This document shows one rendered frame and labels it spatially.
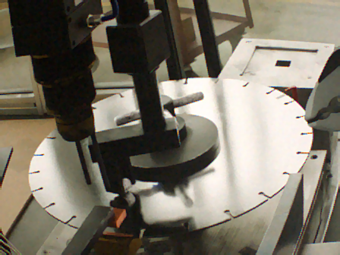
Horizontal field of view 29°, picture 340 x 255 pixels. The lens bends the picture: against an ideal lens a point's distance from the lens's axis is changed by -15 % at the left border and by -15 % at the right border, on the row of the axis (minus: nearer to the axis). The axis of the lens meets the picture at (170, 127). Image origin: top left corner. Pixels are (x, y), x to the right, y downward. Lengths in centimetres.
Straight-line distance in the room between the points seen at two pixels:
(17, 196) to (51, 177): 39
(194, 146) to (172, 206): 9
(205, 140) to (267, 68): 32
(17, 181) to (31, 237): 19
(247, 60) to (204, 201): 44
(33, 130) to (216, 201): 74
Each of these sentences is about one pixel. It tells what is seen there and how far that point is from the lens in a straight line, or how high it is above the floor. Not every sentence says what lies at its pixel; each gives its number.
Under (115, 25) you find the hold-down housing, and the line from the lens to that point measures 64.
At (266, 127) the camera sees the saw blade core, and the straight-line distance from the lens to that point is 79.
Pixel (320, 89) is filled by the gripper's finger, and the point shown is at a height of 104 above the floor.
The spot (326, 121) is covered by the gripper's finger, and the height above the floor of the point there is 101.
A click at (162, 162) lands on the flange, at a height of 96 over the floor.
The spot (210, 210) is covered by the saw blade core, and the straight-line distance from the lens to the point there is 67.
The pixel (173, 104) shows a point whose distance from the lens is 77.
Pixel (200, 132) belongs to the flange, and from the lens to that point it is 78.
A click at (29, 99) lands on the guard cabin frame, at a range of 144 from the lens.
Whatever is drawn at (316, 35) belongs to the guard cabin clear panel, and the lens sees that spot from 119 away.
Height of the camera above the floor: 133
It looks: 27 degrees down
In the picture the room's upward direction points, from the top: 11 degrees counter-clockwise
